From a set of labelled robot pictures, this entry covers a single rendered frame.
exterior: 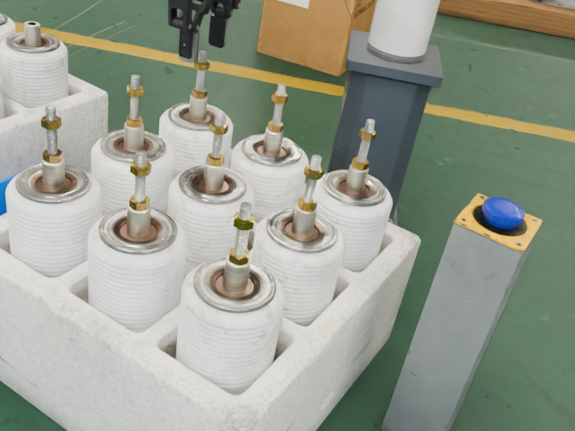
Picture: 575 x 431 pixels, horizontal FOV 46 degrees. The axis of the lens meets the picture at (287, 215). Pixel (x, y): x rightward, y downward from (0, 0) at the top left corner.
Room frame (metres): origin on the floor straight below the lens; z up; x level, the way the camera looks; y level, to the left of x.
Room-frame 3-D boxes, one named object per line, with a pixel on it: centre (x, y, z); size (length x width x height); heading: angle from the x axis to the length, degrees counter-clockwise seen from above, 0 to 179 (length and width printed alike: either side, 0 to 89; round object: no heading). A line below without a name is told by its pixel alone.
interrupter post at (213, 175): (0.64, 0.09, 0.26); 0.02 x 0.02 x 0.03
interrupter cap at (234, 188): (0.64, 0.09, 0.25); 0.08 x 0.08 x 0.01
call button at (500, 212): (0.57, -0.21, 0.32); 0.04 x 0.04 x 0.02
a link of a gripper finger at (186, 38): (0.75, 0.16, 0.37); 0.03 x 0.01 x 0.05; 161
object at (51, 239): (0.58, 0.25, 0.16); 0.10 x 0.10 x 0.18
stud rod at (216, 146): (0.64, 0.09, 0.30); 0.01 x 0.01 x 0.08
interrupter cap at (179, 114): (0.79, 0.14, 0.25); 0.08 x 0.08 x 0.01
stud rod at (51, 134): (0.58, 0.25, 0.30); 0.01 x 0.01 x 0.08
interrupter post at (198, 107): (0.79, 0.14, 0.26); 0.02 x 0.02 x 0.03
